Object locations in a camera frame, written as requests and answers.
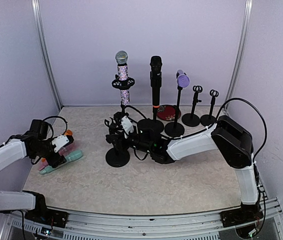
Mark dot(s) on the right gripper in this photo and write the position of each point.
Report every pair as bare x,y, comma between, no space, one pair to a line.
119,138

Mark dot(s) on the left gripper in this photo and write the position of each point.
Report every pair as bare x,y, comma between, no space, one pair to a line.
56,160

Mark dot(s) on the pink microphone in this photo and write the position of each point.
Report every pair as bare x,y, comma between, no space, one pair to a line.
63,151

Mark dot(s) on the teal microphone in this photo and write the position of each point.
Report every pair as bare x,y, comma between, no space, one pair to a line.
66,159

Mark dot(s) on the orange microphone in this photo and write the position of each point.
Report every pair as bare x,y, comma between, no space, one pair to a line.
68,133

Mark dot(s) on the black desk stand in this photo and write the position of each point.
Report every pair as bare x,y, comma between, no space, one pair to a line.
191,119

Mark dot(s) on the purple microphone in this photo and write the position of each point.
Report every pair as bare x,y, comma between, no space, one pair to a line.
182,79

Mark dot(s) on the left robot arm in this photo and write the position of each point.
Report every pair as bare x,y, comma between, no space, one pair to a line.
35,145

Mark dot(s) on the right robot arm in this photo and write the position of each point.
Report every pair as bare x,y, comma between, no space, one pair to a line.
229,138

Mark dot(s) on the black tripod microphone stand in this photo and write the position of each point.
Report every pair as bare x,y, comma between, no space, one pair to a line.
124,87

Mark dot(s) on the glitter microphone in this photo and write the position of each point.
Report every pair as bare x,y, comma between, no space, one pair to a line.
121,58

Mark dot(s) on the black microphone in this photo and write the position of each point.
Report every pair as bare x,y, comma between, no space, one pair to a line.
156,79

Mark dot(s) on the red patterned coaster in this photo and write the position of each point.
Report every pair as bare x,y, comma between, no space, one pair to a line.
166,112

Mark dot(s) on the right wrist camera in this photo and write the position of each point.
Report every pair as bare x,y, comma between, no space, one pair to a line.
127,126

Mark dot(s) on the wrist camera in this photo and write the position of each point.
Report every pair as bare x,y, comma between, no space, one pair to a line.
61,141
127,126

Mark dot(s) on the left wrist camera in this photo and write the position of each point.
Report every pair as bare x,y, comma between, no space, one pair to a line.
61,141

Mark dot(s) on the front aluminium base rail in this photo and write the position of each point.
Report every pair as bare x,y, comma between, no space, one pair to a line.
81,225

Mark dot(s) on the left aluminium frame post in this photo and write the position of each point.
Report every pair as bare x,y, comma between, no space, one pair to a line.
45,53

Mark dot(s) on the aluminium corner frame post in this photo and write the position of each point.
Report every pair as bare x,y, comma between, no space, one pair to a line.
240,49

